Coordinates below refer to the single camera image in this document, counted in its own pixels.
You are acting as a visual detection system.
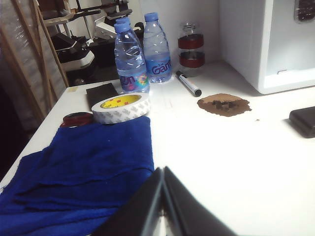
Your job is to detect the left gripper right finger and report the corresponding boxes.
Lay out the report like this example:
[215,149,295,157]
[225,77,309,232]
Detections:
[163,166,246,236]

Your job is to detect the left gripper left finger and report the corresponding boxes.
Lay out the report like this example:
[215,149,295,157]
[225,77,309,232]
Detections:
[93,167,165,236]

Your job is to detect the black USB hub box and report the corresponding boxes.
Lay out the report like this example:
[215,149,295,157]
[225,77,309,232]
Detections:
[289,106,315,138]

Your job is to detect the blue cloth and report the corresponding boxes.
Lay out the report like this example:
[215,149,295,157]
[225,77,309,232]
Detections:
[0,115,155,236]

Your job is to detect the white double-sided tape roll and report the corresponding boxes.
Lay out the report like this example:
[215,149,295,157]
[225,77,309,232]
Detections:
[91,92,151,125]

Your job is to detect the round brown cardboard scrap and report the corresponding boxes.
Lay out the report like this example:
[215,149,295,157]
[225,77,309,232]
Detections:
[197,92,252,117]

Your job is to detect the red tape roll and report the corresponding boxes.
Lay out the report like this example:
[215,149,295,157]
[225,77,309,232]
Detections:
[61,112,95,128]

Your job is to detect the flat black foam pad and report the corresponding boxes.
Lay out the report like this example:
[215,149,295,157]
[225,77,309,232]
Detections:
[85,82,118,110]

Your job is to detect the black marker pen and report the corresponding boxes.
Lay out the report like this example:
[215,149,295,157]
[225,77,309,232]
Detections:
[175,70,202,97]

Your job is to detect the water bottle, rainbow label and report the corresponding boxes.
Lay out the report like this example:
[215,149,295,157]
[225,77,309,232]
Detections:
[113,22,150,93]

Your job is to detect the glass jar, red bands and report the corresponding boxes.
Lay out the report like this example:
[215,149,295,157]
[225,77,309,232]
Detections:
[178,22,205,67]

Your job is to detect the white black background machine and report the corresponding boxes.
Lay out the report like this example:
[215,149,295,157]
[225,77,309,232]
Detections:
[50,33,96,72]

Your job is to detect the water bottle, Ganten label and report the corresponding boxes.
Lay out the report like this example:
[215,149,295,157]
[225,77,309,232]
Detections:
[143,12,172,84]

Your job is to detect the white AUX water dispenser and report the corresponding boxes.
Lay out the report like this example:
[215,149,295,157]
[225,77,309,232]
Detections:
[218,0,315,95]

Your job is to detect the white background machine part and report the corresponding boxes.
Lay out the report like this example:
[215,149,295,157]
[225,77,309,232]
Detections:
[94,15,119,42]

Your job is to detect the clear water bottle, blue cap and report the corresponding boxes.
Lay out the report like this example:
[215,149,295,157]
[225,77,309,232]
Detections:
[115,17,144,50]

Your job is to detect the black dispenser tap paddle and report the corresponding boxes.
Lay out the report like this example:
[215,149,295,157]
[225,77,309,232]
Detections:
[292,0,315,23]

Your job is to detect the wooden frame with plastic wrap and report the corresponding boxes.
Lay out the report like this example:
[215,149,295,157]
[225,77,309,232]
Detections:
[0,0,70,128]

